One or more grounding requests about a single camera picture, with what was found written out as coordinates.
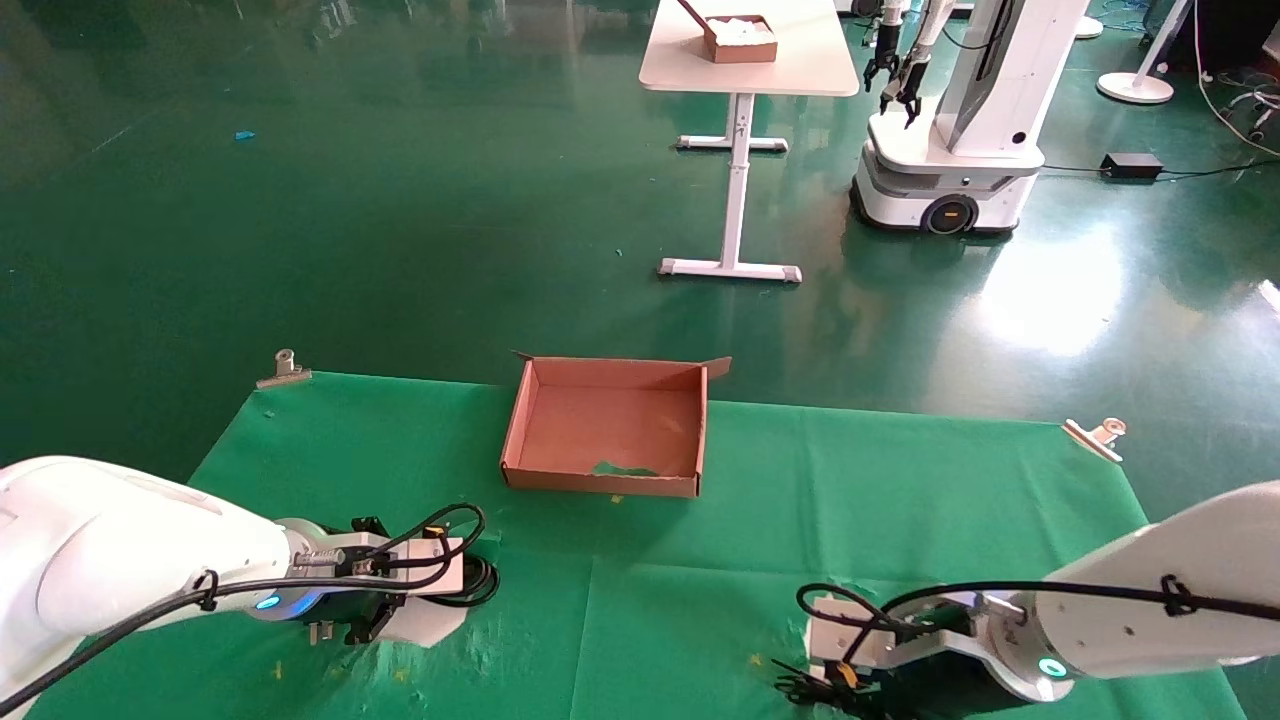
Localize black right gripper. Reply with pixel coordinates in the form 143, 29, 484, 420
828, 622, 1003, 720

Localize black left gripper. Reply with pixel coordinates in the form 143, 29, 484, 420
322, 515, 411, 647

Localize black power cord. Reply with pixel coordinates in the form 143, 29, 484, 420
770, 657, 881, 720

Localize white items in box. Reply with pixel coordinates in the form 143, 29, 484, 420
708, 15, 776, 43

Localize small brown cardboard box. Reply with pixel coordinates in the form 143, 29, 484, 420
677, 0, 779, 65

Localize white height-adjustable table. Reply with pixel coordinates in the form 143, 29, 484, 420
640, 0, 861, 285

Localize white wheeled background robot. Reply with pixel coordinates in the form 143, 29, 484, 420
850, 0, 1093, 237

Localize green table cloth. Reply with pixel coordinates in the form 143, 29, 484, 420
20, 372, 1251, 720

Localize silver binder clip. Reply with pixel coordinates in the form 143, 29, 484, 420
256, 349, 312, 390
1062, 417, 1128, 464

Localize black floor power brick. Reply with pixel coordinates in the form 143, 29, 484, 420
1100, 152, 1165, 182

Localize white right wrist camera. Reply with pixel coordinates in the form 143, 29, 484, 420
805, 593, 906, 673

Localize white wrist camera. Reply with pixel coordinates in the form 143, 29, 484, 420
375, 535, 468, 601
805, 593, 906, 673

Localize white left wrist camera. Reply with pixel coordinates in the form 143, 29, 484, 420
375, 535, 468, 601

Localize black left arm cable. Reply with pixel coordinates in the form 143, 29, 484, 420
0, 503, 488, 716

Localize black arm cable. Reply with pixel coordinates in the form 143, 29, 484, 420
796, 577, 1280, 666
0, 503, 488, 716

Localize black power brick cable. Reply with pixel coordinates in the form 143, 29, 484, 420
1040, 158, 1280, 183

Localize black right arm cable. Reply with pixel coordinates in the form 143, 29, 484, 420
796, 577, 1280, 666

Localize white floor cables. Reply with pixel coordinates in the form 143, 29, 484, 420
1193, 0, 1280, 158

